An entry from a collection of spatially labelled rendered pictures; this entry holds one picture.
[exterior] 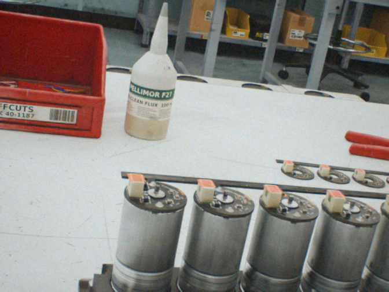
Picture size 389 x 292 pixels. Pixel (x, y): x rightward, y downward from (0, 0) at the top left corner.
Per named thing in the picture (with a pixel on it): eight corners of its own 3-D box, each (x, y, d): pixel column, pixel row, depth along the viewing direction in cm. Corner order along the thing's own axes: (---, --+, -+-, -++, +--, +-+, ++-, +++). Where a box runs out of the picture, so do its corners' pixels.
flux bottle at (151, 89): (118, 134, 49) (138, 0, 45) (128, 121, 52) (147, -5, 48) (162, 143, 48) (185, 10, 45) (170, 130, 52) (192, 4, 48)
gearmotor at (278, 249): (298, 324, 28) (328, 218, 26) (244, 323, 27) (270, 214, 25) (281, 291, 30) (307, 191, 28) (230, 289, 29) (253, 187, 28)
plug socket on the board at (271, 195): (284, 208, 26) (288, 193, 26) (264, 207, 26) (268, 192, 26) (278, 200, 27) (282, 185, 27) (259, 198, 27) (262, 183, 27)
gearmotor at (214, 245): (236, 322, 27) (262, 214, 25) (179, 321, 26) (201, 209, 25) (222, 289, 29) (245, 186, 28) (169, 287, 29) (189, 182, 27)
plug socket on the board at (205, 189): (218, 204, 26) (221, 188, 25) (197, 202, 26) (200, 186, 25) (213, 194, 26) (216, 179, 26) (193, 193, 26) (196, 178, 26)
